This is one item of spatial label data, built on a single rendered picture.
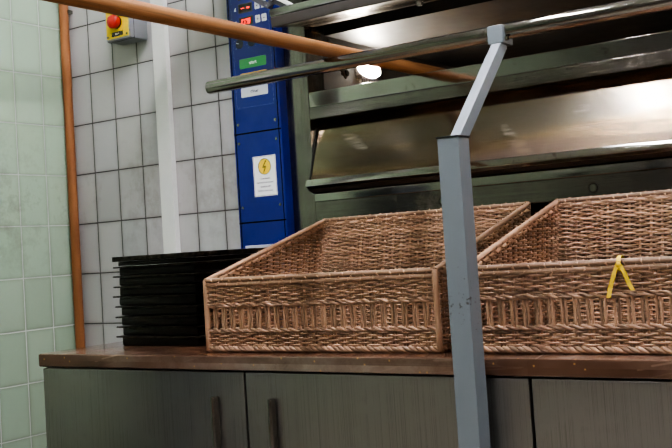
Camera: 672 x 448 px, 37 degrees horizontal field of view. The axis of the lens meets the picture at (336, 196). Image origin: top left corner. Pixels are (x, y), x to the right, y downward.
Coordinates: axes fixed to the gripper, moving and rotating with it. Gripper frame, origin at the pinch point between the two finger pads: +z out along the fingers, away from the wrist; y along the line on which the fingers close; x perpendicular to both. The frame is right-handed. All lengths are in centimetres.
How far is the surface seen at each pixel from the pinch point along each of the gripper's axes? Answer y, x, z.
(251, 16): 11.2, -12.4, -13.9
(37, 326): 119, -9, -38
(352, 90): 16.1, -6.5, 21.8
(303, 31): 8.7, -11.5, 1.6
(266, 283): 51, 49, 40
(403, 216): 36, 4, 49
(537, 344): 31, 63, 92
